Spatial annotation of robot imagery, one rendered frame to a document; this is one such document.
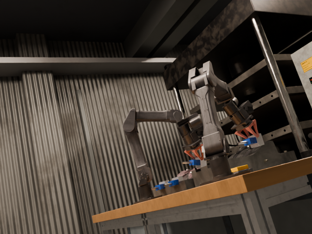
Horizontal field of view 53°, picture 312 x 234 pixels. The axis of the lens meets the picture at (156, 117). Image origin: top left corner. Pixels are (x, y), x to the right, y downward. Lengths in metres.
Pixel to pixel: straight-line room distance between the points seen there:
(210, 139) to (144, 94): 2.87
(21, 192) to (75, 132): 0.79
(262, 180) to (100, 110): 2.98
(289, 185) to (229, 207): 0.16
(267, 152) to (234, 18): 1.11
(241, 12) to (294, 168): 1.66
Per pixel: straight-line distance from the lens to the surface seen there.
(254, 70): 2.42
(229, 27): 2.44
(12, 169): 3.26
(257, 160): 1.62
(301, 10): 2.67
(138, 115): 1.60
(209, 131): 1.10
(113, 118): 3.62
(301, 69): 2.21
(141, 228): 2.40
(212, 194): 0.81
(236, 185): 0.74
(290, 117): 2.12
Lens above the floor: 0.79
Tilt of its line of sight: 15 degrees up
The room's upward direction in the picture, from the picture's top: 15 degrees counter-clockwise
